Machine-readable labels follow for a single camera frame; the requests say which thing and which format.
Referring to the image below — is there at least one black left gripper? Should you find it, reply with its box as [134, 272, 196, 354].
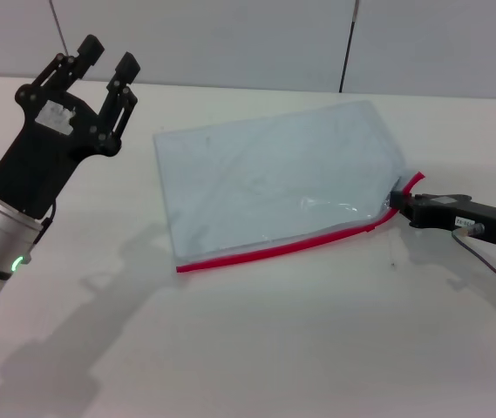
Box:
[0, 35, 142, 218]

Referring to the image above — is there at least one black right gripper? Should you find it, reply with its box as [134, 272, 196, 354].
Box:
[388, 190, 496, 246]

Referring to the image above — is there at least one thin right arm cable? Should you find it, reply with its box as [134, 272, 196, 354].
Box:
[451, 222, 496, 287]

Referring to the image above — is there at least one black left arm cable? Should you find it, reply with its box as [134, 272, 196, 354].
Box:
[33, 202, 57, 245]

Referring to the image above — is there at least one transparent document bag red zipper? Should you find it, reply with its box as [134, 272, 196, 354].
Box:
[153, 99, 426, 274]

